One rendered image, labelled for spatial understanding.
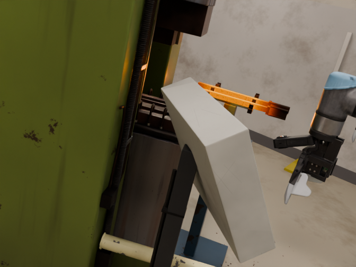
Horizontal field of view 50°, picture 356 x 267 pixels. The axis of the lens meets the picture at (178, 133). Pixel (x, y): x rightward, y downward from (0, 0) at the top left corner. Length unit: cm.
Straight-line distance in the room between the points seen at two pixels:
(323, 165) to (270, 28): 340
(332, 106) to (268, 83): 336
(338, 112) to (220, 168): 44
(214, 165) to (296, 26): 367
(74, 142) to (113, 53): 26
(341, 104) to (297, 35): 327
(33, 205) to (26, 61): 41
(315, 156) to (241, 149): 42
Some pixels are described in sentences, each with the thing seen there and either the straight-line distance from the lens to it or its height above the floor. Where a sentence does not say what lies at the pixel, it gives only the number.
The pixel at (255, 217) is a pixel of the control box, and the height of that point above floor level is 103.
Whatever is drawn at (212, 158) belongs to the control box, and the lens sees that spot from 64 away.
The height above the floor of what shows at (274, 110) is 99.
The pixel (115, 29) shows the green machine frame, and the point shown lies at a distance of 95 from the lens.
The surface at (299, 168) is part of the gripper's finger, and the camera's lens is 103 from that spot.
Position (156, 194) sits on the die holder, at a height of 71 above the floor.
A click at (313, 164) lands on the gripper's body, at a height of 105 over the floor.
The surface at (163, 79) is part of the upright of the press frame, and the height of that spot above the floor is 103.
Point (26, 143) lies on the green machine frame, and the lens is 113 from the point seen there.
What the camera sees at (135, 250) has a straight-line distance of 122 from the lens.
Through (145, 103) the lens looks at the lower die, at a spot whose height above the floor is 99.
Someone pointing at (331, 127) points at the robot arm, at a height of 116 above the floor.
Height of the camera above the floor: 138
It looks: 20 degrees down
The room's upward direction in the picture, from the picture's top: 13 degrees clockwise
